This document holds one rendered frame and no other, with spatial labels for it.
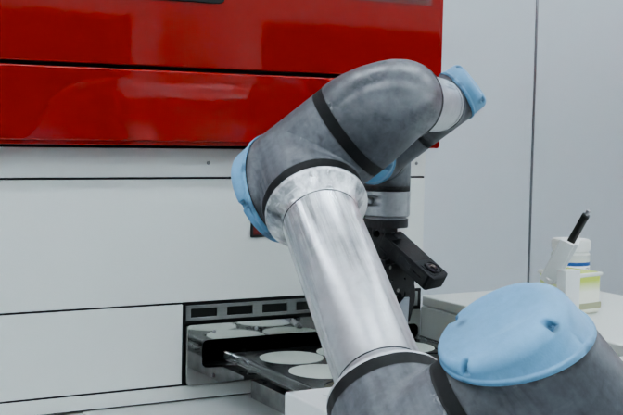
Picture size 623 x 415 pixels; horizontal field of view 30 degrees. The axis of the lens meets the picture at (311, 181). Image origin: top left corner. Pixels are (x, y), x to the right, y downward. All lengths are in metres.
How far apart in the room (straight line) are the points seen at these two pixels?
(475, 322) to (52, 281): 0.91
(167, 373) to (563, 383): 1.00
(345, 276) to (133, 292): 0.72
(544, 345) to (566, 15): 3.34
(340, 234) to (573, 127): 3.10
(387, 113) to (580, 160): 3.03
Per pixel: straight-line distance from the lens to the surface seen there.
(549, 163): 4.18
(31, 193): 1.74
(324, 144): 1.27
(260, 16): 1.83
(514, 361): 0.93
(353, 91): 1.27
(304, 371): 1.72
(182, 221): 1.83
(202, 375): 1.87
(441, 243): 3.91
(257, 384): 1.87
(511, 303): 0.99
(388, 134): 1.27
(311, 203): 1.22
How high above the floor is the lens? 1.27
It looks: 3 degrees down
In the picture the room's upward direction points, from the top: 1 degrees clockwise
